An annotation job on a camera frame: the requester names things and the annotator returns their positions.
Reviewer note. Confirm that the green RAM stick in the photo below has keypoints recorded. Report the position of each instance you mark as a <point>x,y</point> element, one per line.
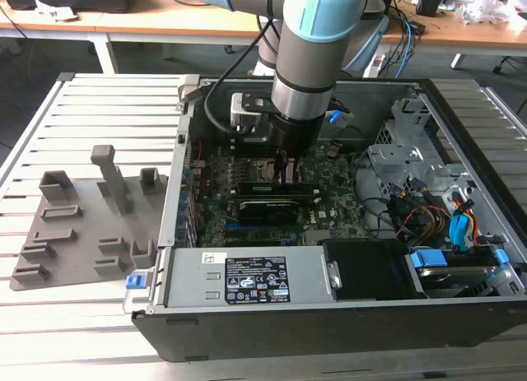
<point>247,141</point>
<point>263,188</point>

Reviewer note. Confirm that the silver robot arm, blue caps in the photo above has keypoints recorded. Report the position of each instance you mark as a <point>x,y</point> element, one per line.
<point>309,47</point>

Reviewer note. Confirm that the round coin battery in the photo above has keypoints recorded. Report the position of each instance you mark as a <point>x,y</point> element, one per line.
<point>334,151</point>

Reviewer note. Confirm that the silver CPU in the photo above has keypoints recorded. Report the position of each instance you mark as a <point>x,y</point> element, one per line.
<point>268,171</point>

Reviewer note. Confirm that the CPU socket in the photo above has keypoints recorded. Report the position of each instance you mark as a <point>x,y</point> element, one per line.
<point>257,167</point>

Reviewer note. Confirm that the green motherboard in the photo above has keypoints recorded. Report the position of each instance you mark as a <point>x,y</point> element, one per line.
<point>337,183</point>

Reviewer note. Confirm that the black graphics card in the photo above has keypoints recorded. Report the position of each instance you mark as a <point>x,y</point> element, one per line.
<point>267,212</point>

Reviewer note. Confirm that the white power strip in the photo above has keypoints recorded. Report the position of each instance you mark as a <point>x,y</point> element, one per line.
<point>375,64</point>

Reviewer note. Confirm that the metal drive cage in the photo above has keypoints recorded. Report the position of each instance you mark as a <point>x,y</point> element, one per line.
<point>407,154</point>

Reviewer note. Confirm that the black plastic shroud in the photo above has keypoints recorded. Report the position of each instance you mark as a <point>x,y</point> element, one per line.
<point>366,270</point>

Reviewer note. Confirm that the tall black box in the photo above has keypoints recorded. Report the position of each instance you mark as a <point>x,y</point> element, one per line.
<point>389,0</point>

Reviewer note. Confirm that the wooden desk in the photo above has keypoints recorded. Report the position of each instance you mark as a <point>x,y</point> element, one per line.
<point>164,24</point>

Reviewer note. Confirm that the grey power supply with label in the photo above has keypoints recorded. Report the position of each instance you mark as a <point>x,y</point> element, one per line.
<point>193,282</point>

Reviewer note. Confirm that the hard disk in blue carrier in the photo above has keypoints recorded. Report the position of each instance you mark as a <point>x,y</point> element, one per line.
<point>429,259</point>

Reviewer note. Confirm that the small black box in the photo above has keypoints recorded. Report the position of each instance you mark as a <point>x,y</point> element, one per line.
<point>430,4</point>

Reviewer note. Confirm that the black open PC case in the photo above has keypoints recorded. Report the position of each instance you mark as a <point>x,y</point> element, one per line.
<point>288,335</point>

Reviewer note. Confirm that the blue case latch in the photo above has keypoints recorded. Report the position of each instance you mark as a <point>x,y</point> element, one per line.
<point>135,283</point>

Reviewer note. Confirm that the grey parts rack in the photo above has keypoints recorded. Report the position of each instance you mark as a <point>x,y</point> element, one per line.
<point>82,220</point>

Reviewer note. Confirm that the clear plastic bag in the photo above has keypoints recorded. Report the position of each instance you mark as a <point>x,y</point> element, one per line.
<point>486,6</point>

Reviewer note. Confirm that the white crumpled paper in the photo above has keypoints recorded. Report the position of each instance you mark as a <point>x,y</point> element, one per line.
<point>53,10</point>

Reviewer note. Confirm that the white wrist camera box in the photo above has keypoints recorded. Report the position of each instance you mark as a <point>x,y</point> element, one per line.
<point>241,109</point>

